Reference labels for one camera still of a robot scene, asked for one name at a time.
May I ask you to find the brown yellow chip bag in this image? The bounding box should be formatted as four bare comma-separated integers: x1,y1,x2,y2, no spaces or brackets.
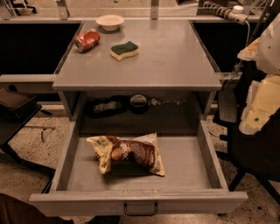
87,133,165,177

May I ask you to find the green yellow sponge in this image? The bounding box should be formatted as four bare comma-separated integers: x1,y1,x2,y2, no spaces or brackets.
110,41,139,61

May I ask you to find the black drawer handle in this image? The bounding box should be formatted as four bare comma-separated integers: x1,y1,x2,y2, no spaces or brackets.
123,203,158,216

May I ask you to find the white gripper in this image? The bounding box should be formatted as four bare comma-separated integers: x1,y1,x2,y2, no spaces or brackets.
239,74,280,135

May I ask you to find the black office chair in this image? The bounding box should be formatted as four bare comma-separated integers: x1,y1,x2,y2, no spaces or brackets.
213,62,280,205

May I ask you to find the crushed red soda can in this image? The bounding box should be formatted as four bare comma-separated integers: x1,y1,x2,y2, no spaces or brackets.
74,29,100,53

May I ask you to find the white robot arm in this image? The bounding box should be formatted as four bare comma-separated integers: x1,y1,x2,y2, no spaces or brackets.
237,14,280,135

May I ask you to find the grey open drawer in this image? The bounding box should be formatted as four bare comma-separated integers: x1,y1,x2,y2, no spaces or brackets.
30,116,248,216

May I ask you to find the white power strip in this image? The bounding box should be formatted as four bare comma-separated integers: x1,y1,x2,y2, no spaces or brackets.
203,1,248,25

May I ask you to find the white bowl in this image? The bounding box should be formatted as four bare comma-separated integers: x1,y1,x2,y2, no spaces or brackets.
96,15,124,32

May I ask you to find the black tape roll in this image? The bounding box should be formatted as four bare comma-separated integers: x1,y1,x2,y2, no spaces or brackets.
129,94,148,115

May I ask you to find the black cloth bundle in shelf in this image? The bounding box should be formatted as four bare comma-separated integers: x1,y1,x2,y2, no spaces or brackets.
84,95,129,118

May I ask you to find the grey counter cabinet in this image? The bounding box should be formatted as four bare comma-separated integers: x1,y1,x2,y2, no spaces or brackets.
53,19,221,135

